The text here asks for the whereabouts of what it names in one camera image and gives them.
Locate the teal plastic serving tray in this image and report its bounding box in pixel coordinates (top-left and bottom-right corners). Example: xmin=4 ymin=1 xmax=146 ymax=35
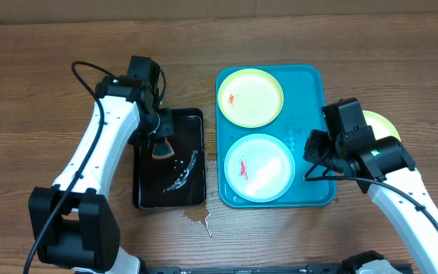
xmin=216 ymin=65 xmax=336 ymax=208

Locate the yellow plate tray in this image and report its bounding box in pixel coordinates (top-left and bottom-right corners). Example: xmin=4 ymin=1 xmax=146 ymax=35
xmin=217 ymin=68 xmax=284 ymax=128
xmin=363 ymin=110 xmax=401 ymax=141

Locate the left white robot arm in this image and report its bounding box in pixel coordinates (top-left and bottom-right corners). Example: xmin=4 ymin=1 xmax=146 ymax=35
xmin=24 ymin=73 xmax=174 ymax=273

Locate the green and orange sponge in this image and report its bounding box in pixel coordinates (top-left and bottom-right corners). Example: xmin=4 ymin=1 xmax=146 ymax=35
xmin=151 ymin=137 xmax=175 ymax=160

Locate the light blue plate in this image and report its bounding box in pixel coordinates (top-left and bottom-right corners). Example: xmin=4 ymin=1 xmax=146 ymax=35
xmin=224 ymin=133 xmax=295 ymax=203

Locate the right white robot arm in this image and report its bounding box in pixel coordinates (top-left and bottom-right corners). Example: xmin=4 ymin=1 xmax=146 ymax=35
xmin=303 ymin=127 xmax=438 ymax=273

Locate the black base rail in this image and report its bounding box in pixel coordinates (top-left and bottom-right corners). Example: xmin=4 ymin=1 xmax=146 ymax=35
xmin=145 ymin=263 xmax=341 ymax=274

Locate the black water tray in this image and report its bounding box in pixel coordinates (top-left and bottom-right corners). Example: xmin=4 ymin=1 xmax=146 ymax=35
xmin=132 ymin=108 xmax=206 ymax=209

